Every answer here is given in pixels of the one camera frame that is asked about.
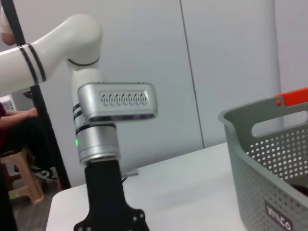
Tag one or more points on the seated person dark clothes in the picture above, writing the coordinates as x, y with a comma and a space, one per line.
19, 134

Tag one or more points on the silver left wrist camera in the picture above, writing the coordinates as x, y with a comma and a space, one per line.
120, 103

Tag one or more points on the seated person forearm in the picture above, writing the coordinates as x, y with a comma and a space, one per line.
16, 118

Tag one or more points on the grey perforated storage bin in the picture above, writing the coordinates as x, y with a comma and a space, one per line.
264, 173

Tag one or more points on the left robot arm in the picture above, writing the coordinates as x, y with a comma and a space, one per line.
72, 36

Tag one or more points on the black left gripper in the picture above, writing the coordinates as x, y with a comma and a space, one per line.
108, 207

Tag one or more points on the beige plastic stool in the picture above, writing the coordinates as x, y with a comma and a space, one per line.
26, 183

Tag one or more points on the black frame post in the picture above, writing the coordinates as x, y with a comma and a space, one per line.
6, 204

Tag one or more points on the black slanted stand pole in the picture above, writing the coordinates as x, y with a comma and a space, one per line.
45, 120

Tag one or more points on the seated person hand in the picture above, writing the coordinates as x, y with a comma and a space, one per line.
32, 113

